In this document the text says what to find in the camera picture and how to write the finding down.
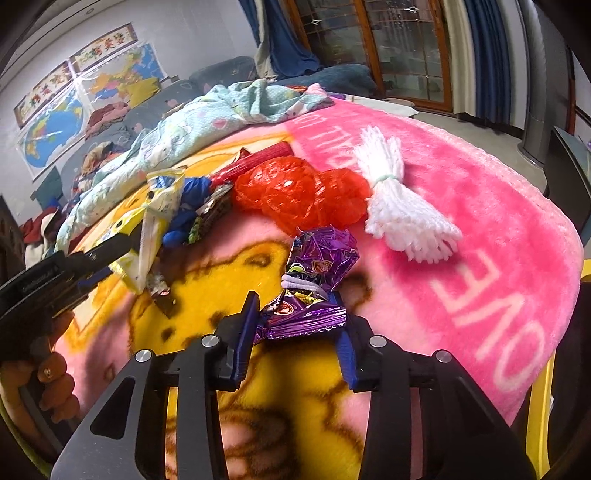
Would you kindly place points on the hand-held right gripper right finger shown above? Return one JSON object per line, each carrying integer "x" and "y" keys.
{"x": 346, "y": 355}

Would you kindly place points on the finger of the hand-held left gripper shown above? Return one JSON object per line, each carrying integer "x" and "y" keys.
{"x": 92, "y": 282}
{"x": 117, "y": 242}

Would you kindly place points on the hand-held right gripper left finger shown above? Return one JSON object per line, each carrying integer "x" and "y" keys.
{"x": 247, "y": 332}

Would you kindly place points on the yellow white snack packet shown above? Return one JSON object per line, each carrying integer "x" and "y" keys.
{"x": 157, "y": 203}

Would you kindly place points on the purple candy wrapper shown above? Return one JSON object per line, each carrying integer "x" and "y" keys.
{"x": 318, "y": 254}

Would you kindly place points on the red plastic bag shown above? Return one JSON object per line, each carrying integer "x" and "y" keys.
{"x": 286, "y": 189}

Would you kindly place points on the white foam net bundle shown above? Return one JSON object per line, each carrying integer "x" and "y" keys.
{"x": 401, "y": 212}

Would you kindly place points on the yellow rimmed bin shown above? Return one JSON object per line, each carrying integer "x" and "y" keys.
{"x": 538, "y": 415}

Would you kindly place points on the person's left hand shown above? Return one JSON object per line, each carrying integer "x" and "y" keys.
{"x": 57, "y": 387}

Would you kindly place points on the pile of mixed clothes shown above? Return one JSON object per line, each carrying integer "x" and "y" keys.
{"x": 39, "y": 230}

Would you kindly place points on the dark wooden cabinet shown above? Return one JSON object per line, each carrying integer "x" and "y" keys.
{"x": 9, "y": 230}

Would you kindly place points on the colourful patterned cloth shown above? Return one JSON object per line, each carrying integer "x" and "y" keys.
{"x": 94, "y": 159}

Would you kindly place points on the blue plastic bag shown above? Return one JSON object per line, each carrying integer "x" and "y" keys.
{"x": 189, "y": 194}

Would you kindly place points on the dark patterned wrapper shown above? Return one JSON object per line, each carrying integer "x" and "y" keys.
{"x": 210, "y": 212}

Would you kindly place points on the red clothes pile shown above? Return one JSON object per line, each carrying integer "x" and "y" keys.
{"x": 108, "y": 115}

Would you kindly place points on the world map poster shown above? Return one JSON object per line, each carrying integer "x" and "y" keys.
{"x": 51, "y": 134}

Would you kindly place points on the light blue printed quilt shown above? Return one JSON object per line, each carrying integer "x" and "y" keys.
{"x": 194, "y": 124}

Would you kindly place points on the small brown wrapper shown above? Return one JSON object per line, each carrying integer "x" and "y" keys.
{"x": 243, "y": 154}

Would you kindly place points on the country map poster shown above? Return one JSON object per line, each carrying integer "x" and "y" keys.
{"x": 124, "y": 83}

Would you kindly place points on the red cylinder tube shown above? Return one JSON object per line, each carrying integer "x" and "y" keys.
{"x": 258, "y": 159}

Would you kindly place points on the framed calligraphy scroll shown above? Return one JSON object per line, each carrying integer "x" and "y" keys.
{"x": 104, "y": 48}
{"x": 44, "y": 92}

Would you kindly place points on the pink yellow printed blanket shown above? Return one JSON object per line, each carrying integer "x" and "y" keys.
{"x": 485, "y": 230}

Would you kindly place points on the blue grey sofa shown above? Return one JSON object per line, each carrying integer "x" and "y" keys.
{"x": 221, "y": 71}

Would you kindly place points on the white top coffee table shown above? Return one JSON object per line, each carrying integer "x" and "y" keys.
{"x": 392, "y": 108}

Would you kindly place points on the blue curtain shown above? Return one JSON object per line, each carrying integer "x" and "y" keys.
{"x": 489, "y": 55}
{"x": 286, "y": 41}

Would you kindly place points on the black cabinet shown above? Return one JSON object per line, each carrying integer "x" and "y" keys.
{"x": 568, "y": 166}

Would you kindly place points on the wooden glass door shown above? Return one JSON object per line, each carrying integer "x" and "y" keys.
{"x": 401, "y": 46}

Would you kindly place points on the grey tower air conditioner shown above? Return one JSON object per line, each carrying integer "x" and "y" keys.
{"x": 535, "y": 92}

